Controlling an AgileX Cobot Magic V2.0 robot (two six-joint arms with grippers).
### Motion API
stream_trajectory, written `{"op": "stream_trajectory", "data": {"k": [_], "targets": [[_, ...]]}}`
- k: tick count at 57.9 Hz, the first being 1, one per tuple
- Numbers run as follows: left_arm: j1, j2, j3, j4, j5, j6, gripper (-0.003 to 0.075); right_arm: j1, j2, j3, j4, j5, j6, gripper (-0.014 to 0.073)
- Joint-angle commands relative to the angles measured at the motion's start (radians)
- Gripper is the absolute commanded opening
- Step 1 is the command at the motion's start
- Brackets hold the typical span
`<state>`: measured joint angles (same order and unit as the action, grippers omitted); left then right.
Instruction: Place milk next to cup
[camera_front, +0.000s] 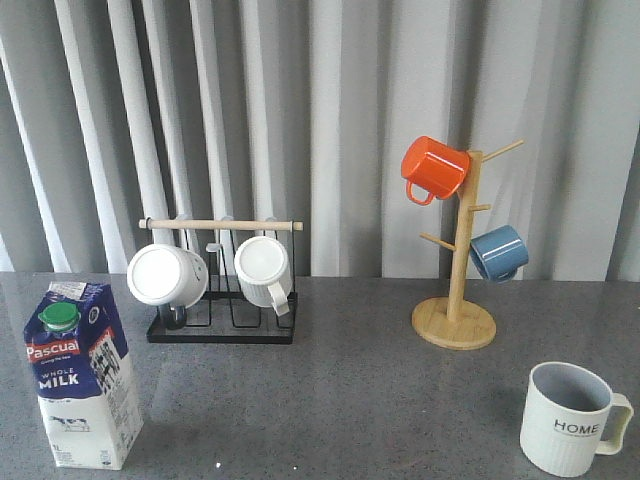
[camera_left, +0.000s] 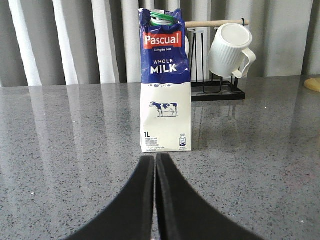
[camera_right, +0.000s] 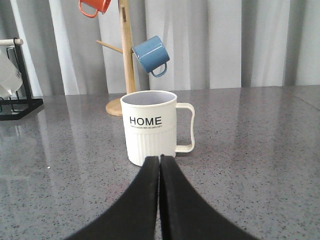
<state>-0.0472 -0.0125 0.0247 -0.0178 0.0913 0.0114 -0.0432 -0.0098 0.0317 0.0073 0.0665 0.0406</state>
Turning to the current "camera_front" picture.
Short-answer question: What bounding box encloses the white HOME mug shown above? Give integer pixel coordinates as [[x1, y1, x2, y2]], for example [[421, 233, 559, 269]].
[[519, 361, 634, 478]]

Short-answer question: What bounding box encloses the grey white curtain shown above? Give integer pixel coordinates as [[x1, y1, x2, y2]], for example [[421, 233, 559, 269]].
[[1, 1, 639, 281]]

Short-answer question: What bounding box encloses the white smooth mug on rack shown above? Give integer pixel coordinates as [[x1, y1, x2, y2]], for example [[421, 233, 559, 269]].
[[127, 244, 209, 308]]

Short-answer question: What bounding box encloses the orange mug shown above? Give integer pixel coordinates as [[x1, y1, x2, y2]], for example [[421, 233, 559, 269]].
[[401, 136, 471, 206]]

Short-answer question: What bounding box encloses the wooden mug tree stand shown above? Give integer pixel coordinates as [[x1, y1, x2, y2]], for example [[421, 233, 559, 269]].
[[411, 139, 524, 350]]

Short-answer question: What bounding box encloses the blue white milk carton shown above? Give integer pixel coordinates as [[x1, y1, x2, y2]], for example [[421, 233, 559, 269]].
[[23, 281, 143, 470]]

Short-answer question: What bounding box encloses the blue mug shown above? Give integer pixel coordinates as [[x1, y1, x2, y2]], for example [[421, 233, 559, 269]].
[[470, 225, 529, 283]]

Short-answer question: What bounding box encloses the black wire mug rack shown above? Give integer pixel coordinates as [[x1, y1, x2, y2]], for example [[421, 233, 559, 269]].
[[139, 218, 304, 344]]

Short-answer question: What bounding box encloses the white ribbed mug on rack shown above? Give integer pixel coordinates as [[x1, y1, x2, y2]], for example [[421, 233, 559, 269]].
[[234, 236, 293, 316]]

